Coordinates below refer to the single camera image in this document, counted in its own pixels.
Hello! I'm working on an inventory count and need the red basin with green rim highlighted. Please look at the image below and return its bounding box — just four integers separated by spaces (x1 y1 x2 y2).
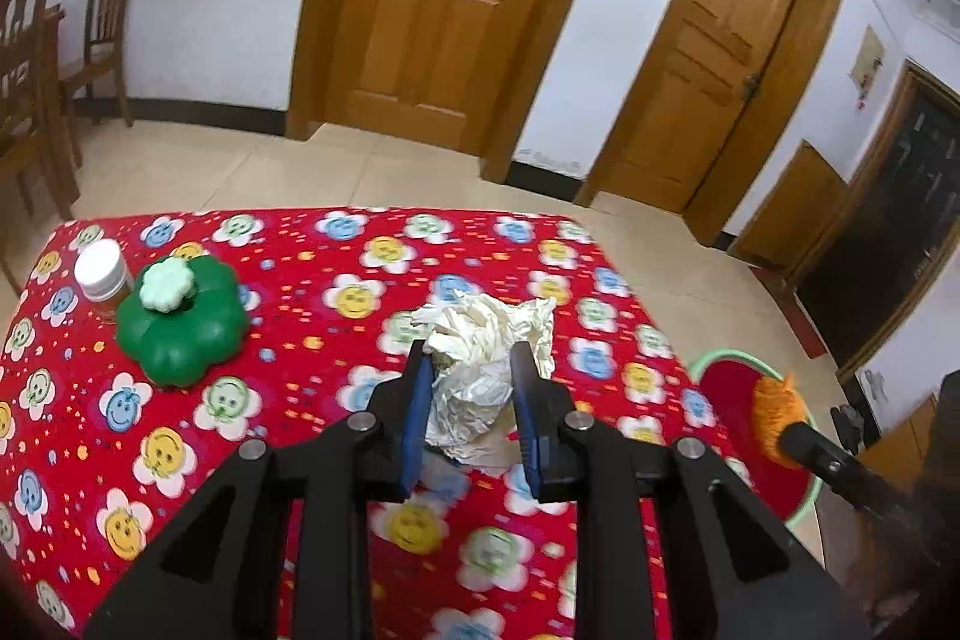
686 349 826 528

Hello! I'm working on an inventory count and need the small wooden cabinet door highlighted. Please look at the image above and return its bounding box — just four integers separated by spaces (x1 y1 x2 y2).
727 139 852 272

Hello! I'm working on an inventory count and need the white-lidded small jar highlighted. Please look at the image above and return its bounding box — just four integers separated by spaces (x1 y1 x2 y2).
73 239 134 324

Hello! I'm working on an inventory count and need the cream wall notice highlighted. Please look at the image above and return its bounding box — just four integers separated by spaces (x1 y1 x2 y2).
847 25 890 94

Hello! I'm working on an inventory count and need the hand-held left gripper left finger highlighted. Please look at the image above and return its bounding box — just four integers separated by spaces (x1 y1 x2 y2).
82 340 436 640

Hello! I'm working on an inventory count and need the orange frilly wrapper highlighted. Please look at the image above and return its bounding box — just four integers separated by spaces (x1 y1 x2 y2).
750 372 817 470

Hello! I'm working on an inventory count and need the dark wooden-framed door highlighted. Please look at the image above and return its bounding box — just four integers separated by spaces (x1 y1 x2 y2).
780 59 960 386

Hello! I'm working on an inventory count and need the red flower-print tablecloth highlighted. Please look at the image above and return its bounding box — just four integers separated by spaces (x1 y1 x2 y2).
0 206 755 640

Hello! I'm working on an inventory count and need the wooden chair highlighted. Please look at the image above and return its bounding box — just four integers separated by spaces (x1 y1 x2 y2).
60 0 145 127
0 0 83 296

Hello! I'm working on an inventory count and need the large white paper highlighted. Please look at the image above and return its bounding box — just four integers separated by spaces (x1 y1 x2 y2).
409 291 560 477

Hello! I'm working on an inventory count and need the narrow panelled wooden door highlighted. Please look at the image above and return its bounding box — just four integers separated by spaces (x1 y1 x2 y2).
574 0 852 247

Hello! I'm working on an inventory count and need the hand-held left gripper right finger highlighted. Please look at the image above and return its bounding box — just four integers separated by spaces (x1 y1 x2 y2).
510 342 875 640

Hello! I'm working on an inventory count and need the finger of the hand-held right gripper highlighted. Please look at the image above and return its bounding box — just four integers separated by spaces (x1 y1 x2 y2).
776 421 901 525

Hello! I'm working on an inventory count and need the green flower-shaped container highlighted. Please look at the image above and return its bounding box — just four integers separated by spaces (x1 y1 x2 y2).
115 256 248 387

